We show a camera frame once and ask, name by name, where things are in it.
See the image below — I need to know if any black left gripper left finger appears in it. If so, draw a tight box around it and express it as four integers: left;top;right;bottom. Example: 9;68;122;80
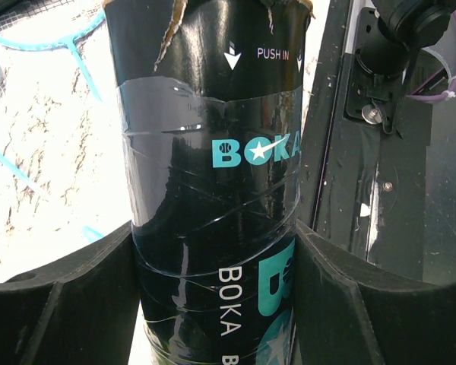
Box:
0;224;139;364

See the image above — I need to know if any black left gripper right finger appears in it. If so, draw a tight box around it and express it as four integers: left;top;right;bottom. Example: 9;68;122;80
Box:
294;222;456;364

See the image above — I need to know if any black Boka shuttlecock tube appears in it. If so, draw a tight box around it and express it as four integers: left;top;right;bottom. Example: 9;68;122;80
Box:
103;1;311;364

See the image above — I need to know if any light blue badminton racket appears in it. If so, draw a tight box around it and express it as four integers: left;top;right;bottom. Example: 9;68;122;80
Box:
0;41;107;244
0;11;105;101

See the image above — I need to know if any blue Sport racket bag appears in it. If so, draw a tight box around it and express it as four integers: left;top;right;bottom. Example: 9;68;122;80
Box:
0;0;68;23

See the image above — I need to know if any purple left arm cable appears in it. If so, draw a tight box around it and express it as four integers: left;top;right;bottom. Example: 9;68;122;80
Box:
404;5;456;103

